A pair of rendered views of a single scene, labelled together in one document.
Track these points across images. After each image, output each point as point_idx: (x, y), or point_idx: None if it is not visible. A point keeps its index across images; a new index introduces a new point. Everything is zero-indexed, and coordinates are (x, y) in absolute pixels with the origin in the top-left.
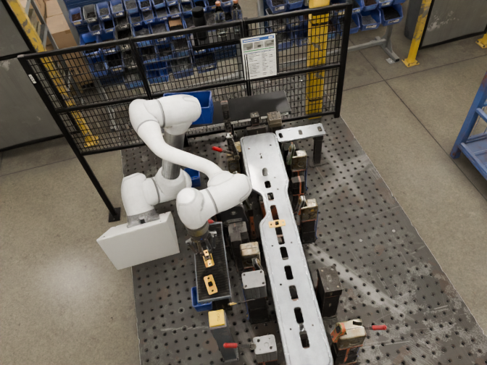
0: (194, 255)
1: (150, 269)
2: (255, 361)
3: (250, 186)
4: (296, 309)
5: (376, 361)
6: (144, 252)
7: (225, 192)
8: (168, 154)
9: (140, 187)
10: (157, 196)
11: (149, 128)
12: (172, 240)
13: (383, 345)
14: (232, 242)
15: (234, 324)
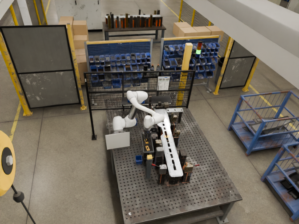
0: (142, 140)
1: (119, 150)
2: (156, 180)
3: (164, 118)
4: (172, 160)
5: (195, 182)
6: (118, 143)
7: (158, 118)
8: (140, 107)
9: (120, 120)
10: (125, 125)
11: (134, 99)
12: (129, 140)
13: (198, 178)
14: (153, 138)
15: None
